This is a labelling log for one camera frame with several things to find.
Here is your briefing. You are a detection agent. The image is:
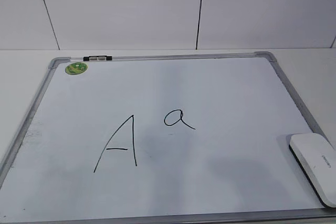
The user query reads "white board eraser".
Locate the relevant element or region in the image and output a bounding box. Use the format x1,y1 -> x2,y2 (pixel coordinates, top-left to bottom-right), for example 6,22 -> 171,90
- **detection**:
289,133 -> 335,208

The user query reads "round green magnet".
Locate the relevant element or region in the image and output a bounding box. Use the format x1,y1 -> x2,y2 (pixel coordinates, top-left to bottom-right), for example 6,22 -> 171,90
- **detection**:
65,62 -> 88,75

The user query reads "white board with grey frame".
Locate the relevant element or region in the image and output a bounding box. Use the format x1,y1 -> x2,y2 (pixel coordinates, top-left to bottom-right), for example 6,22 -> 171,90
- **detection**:
1,52 -> 335,223

